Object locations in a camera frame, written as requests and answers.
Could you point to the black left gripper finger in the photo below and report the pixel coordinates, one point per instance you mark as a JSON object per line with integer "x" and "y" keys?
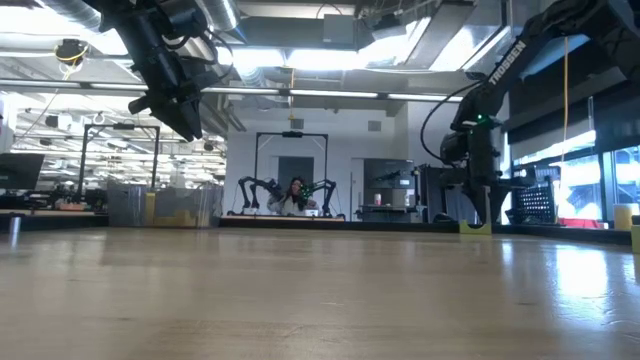
{"x": 175, "y": 122}
{"x": 194, "y": 117}

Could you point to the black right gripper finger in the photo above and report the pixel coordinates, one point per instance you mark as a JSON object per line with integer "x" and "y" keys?
{"x": 496, "y": 200}
{"x": 479, "y": 202}

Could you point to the green arch block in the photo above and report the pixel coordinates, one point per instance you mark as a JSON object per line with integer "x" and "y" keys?
{"x": 467, "y": 230}

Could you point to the green cube block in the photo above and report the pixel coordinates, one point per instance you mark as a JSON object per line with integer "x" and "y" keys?
{"x": 636, "y": 239}

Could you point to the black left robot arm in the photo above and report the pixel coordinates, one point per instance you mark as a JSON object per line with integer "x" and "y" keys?
{"x": 145, "y": 30}

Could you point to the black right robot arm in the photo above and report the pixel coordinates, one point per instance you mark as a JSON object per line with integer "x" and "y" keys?
{"x": 505, "y": 57}

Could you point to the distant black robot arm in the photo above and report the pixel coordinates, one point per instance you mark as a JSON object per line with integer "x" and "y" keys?
{"x": 242, "y": 195}
{"x": 328, "y": 205}

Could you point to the black perforated crate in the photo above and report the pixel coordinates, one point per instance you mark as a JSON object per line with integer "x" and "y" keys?
{"x": 535, "y": 202}

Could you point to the black curtain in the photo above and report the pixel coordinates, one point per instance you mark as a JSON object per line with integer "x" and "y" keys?
{"x": 430, "y": 195}

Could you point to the red box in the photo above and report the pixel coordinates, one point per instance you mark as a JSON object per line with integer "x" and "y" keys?
{"x": 580, "y": 223}

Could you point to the translucent grey bin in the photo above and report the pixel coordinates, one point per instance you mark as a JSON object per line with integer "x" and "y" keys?
{"x": 125, "y": 205}

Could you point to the white red can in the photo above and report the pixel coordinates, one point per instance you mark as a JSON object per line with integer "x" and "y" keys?
{"x": 377, "y": 199}

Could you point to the person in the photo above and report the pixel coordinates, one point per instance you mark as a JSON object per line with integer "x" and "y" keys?
{"x": 292, "y": 202}

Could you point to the yellow cup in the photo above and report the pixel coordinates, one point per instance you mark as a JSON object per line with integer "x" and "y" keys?
{"x": 625, "y": 217}

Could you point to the long ceiling light bar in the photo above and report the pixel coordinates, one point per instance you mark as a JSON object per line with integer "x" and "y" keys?
{"x": 325, "y": 93}

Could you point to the black monitor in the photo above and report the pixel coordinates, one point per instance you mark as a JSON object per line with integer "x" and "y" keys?
{"x": 20, "y": 172}

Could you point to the black camera gantry frame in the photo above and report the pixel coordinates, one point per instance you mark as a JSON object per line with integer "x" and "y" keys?
{"x": 156, "y": 165}

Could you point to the black table frame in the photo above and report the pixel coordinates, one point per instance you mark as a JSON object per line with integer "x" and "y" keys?
{"x": 400, "y": 226}

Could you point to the black robot station frame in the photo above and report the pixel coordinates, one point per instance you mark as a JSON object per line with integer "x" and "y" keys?
{"x": 292, "y": 134}

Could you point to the large rectangular air duct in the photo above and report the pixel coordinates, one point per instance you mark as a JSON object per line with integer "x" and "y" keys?
{"x": 555, "y": 55}

